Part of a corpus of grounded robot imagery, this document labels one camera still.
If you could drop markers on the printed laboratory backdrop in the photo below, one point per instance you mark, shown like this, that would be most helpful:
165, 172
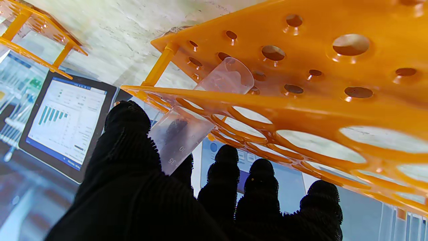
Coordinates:
67, 127

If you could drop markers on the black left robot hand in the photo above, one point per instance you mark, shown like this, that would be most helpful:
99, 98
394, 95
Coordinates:
140, 201

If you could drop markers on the clear plastic test tube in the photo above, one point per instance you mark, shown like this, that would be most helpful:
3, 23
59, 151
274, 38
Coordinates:
187, 130

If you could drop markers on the orange test tube rack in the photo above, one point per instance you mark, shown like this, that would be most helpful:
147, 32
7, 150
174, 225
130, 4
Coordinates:
40, 33
334, 83

